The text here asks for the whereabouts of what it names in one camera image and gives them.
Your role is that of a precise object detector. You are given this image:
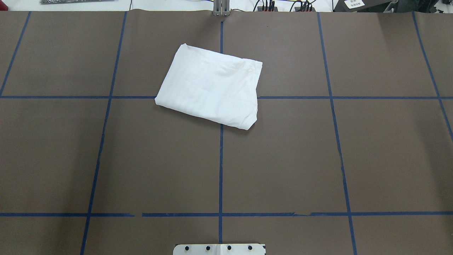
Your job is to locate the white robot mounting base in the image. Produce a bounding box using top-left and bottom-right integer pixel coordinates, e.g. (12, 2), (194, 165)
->
(173, 243), (266, 255)

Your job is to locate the white printed long-sleeve shirt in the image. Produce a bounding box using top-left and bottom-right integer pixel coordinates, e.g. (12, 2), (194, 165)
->
(154, 44), (263, 130)

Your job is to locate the aluminium frame post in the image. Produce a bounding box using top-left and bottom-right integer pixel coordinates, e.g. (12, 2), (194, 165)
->
(212, 0), (231, 16)

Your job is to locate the near orange black connector box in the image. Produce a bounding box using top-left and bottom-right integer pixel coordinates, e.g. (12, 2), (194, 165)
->
(293, 1), (316, 12)

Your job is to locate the far orange black connector box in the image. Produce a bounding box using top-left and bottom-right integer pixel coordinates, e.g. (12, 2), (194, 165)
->
(254, 0), (278, 12)

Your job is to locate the orange black connector box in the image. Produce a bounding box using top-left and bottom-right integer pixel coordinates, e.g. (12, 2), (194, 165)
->
(254, 0), (278, 12)
(293, 1), (316, 12)

